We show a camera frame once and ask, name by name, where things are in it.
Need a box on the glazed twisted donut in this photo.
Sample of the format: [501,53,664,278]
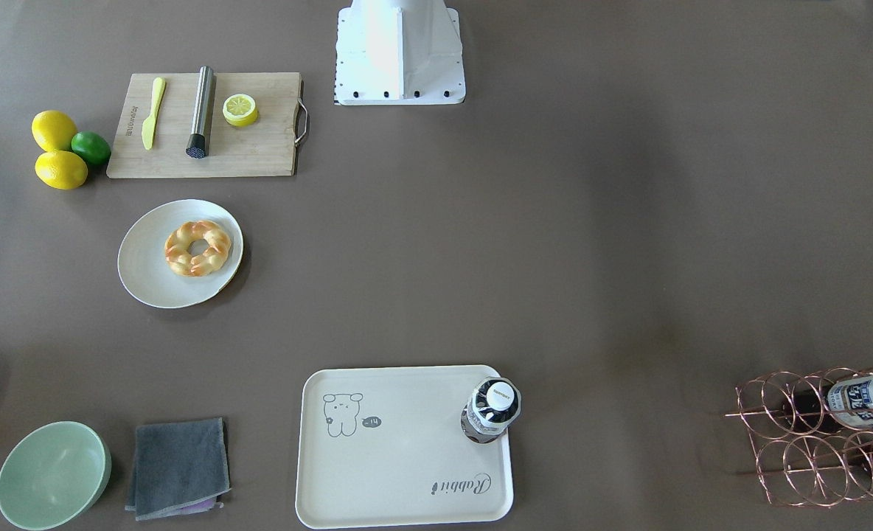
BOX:
[164,221,232,277]

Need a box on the white round plate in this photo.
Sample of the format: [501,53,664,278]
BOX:
[117,199,244,309]

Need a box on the water bottle on tray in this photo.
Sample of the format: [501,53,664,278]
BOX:
[460,376,521,444]

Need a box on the cream rabbit tray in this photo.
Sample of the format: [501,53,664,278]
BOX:
[296,365,514,529]

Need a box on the wooden cutting board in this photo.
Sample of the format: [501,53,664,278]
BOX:
[106,72,306,179]

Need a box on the half lemon slice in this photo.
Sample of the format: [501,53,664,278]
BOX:
[222,94,259,128]

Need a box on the steel cylinder grinder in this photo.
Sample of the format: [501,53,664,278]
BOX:
[186,65,215,160]

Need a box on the yellow plastic knife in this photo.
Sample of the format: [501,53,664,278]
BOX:
[141,77,167,150]

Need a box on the grey folded cloth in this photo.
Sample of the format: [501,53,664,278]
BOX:
[125,417,232,521]

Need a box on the green lime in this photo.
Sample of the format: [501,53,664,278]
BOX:
[70,131,111,166]

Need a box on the lower yellow lemon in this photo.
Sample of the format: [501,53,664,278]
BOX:
[35,150,88,190]

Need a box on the yellow lemon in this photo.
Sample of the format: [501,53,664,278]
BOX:
[35,150,88,190]
[31,110,78,152]

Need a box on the upper yellow lemon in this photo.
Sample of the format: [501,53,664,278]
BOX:
[31,110,78,152]

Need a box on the green bowl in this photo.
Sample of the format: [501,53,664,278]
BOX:
[0,421,112,530]

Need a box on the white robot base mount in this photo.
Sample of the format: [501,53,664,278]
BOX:
[333,1,467,105]

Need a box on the copper wire bottle rack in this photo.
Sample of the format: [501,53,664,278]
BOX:
[733,367,873,507]

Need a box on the bottle in wire rack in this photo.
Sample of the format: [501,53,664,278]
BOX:
[825,375,873,429]

